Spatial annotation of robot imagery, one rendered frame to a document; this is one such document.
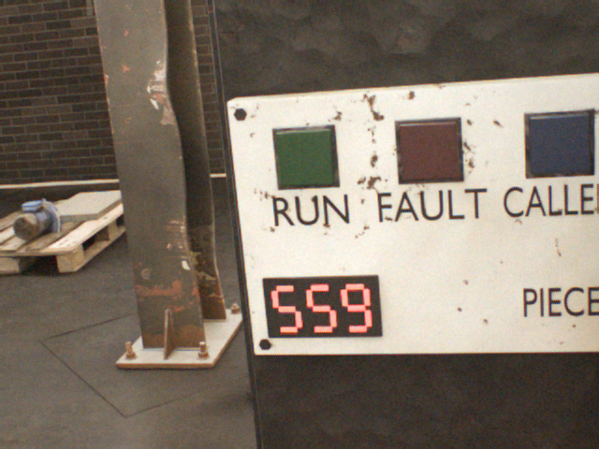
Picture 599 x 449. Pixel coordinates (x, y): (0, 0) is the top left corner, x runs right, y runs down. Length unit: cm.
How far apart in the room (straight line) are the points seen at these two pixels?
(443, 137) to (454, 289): 10
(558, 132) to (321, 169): 15
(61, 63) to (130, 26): 413
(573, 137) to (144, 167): 276
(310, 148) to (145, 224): 275
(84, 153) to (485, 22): 682
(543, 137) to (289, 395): 26
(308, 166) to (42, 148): 695
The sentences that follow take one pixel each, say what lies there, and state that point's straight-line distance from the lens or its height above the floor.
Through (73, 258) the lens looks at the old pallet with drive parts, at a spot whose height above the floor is 7.
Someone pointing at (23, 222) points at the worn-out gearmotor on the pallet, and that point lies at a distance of 493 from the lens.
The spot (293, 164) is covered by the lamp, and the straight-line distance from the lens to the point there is 56.
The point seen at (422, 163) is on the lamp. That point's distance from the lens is 55.
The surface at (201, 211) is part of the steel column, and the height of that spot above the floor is 51.
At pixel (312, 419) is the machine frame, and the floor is 100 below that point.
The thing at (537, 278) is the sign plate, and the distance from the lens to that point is 57.
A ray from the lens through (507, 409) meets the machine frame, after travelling 63.
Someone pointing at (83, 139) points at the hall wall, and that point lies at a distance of 730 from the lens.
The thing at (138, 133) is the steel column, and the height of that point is 89.
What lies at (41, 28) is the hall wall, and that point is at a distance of 734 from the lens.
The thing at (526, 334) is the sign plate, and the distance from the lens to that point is 59.
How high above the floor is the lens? 130
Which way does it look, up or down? 14 degrees down
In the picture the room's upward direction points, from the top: 5 degrees counter-clockwise
